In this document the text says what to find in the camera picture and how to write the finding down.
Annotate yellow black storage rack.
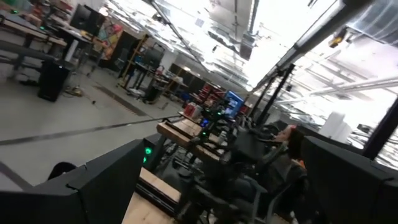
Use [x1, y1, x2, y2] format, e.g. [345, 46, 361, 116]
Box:
[118, 34, 165, 91]

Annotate colourful poster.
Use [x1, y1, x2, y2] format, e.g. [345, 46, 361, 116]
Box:
[98, 18, 125, 60]

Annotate black upright posts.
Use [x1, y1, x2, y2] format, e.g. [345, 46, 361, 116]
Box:
[248, 63, 296, 127]

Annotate blue lit monitor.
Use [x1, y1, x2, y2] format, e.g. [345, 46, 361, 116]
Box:
[223, 90, 246, 121]

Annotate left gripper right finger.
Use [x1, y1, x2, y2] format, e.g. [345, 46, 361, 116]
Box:
[300, 136, 398, 224]

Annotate black bin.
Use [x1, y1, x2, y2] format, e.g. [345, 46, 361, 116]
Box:
[37, 60, 72, 103]

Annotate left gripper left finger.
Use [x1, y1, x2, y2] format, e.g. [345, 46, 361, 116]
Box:
[0, 139, 147, 224]

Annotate person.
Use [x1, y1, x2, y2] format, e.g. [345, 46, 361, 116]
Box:
[214, 124, 308, 224]

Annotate white cylinder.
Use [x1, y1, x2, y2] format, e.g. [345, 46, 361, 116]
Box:
[318, 111, 354, 144]

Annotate black round object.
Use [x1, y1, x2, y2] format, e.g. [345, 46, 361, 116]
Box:
[46, 161, 78, 181]

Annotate grey office chair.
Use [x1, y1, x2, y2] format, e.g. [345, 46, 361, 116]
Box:
[177, 167, 308, 224]

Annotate red cans cluster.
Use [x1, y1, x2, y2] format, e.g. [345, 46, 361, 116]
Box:
[183, 102, 203, 119]

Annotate wooden workstation table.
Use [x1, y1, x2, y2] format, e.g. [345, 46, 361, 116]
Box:
[155, 110, 237, 162]

